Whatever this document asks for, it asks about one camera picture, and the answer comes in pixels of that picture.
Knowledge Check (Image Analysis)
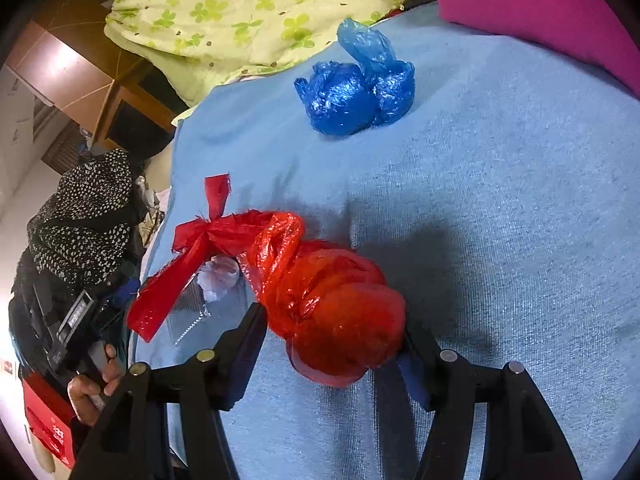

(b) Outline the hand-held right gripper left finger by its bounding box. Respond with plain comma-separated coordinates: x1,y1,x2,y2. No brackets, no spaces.
67,302,268,480

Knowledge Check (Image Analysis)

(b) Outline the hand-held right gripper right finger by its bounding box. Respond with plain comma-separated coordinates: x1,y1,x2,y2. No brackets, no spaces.
397,327,583,480

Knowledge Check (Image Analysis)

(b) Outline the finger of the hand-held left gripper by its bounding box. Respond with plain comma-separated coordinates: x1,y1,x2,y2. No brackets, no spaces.
107,277,142,311

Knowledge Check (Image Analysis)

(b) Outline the clear plastic bag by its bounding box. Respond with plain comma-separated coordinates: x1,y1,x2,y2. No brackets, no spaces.
172,255,261,346

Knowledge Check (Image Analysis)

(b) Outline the red plastic bag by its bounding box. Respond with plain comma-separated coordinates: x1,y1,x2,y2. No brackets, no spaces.
127,174,407,388

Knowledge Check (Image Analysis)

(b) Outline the blue plastic bag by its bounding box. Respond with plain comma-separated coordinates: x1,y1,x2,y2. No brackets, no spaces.
294,17,416,136

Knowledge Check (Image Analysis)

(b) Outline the person's left hand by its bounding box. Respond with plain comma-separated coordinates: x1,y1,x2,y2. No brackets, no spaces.
67,342,126,423

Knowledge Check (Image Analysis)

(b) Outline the black white floral garment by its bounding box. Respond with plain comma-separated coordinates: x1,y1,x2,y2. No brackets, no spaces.
26,149,136,286

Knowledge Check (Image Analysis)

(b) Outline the red paper bag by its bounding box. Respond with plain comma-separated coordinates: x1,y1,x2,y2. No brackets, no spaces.
20,375,81,468

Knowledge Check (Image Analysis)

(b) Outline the blue blanket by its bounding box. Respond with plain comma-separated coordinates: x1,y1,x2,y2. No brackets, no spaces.
130,0,640,480

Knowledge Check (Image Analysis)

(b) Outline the wooden cabinet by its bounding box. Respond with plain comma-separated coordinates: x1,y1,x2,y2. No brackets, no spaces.
5,0,176,146

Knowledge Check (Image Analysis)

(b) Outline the green clover print blanket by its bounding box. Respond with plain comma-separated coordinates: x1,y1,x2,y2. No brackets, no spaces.
104,0,426,106

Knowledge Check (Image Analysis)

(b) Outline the magenta pillow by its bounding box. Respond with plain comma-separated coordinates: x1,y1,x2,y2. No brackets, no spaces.
420,0,640,98

